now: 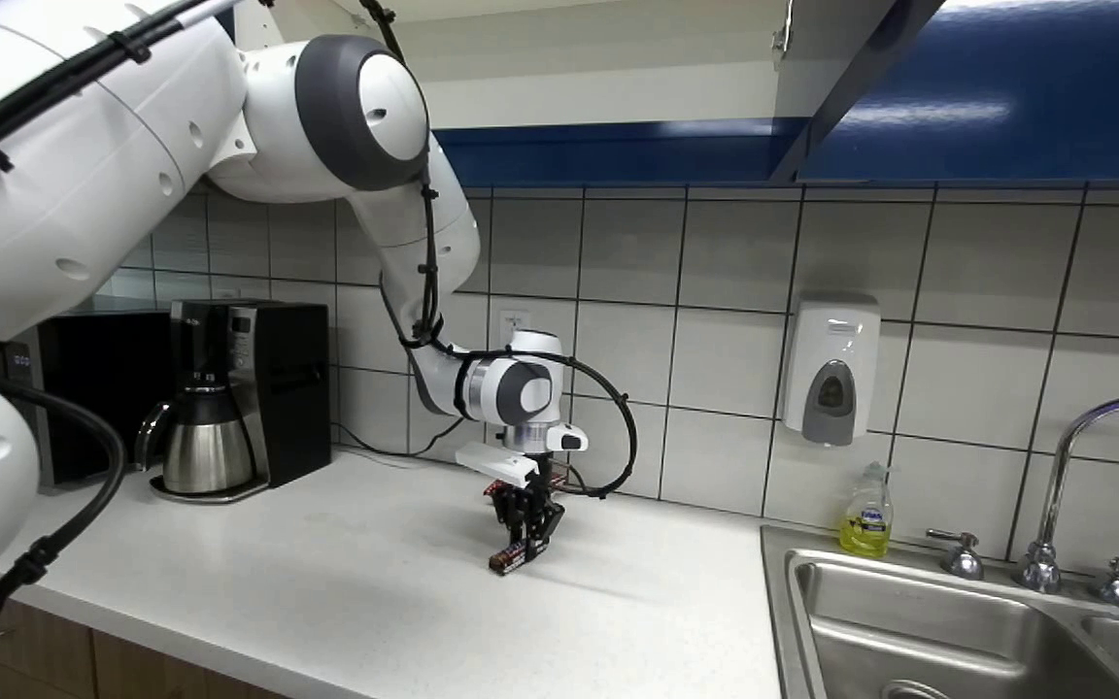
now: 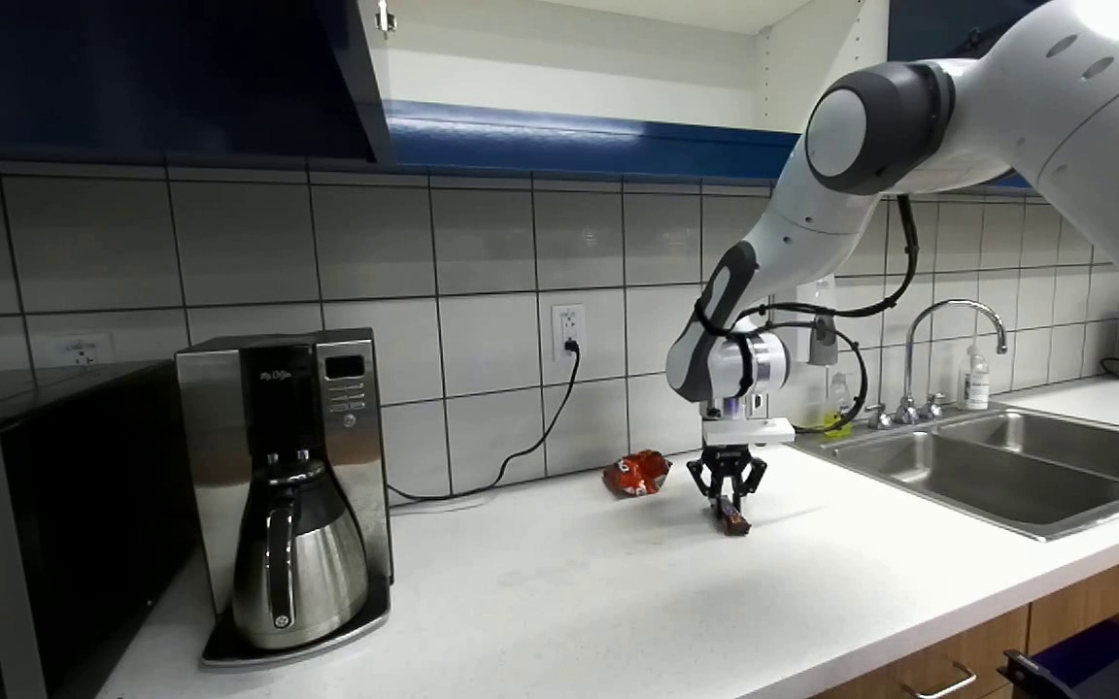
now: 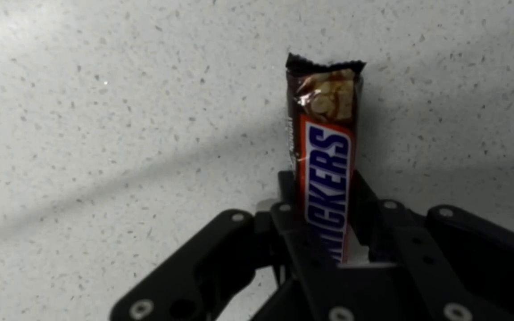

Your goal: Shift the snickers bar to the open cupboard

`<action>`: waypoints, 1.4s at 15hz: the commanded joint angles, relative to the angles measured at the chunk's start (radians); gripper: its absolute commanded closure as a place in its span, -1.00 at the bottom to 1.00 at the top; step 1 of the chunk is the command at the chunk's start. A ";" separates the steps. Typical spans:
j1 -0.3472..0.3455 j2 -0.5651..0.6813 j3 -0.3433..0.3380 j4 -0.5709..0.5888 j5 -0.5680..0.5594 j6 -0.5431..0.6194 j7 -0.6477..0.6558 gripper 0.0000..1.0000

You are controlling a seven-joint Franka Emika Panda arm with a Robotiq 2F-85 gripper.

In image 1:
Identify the stainless steel sink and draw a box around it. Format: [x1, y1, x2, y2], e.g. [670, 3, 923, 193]
[756, 520, 1119, 699]

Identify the black coffee maker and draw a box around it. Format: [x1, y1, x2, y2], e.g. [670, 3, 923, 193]
[166, 300, 336, 500]

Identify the wooden lower cabinet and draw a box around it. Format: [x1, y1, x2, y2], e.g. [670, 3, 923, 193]
[0, 595, 291, 699]

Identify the brown snickers bar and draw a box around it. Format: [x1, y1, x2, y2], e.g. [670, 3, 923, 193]
[487, 544, 532, 579]

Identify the black power cord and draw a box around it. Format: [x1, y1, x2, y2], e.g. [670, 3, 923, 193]
[329, 411, 468, 465]

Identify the white wall soap dispenser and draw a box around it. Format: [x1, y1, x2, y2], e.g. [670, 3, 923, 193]
[782, 300, 887, 451]

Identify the open white cupboard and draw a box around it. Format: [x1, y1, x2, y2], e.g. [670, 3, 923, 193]
[231, 0, 808, 192]

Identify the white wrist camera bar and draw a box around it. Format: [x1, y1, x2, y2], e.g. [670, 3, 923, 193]
[456, 443, 545, 490]

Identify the thick black base hose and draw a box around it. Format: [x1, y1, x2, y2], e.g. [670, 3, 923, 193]
[0, 380, 131, 699]

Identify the steel coffee carafe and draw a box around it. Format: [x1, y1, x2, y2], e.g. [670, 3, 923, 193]
[131, 372, 264, 500]

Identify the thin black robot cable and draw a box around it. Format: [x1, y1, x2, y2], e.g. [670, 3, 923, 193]
[0, 0, 641, 500]

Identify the blue cupboard door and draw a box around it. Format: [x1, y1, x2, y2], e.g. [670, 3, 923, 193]
[804, 0, 1119, 192]
[767, 0, 947, 187]

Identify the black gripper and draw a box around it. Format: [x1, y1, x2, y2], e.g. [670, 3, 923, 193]
[491, 470, 573, 569]

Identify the black microwave oven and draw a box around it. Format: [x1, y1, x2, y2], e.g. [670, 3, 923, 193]
[9, 306, 184, 490]

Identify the yellow dish soap bottle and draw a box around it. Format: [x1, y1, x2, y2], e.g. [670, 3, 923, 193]
[834, 461, 896, 565]

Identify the chrome sink faucet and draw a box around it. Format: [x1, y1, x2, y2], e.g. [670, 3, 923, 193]
[1021, 393, 1119, 597]

